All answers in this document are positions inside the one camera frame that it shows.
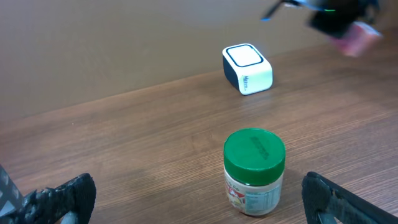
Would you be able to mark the white barcode scanner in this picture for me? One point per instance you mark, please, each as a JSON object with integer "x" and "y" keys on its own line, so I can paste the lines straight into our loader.
{"x": 247, "y": 69}

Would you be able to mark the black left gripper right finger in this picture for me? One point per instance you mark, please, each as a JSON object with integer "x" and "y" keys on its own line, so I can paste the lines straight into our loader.
{"x": 326, "y": 202}

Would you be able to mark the orange tissue pack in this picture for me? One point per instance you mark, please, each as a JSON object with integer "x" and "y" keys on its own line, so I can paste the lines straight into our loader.
{"x": 359, "y": 37}

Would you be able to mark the green lid peanut butter jar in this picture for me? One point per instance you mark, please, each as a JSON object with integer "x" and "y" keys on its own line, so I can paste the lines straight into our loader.
{"x": 254, "y": 164}

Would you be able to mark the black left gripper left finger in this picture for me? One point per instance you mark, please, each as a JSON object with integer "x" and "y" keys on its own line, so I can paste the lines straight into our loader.
{"x": 71, "y": 202}

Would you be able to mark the grey plastic shopping basket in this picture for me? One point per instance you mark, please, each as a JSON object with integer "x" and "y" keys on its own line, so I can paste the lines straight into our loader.
{"x": 11, "y": 197}

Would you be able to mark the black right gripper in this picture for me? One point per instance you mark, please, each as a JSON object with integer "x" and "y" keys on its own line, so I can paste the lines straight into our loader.
{"x": 335, "y": 17}

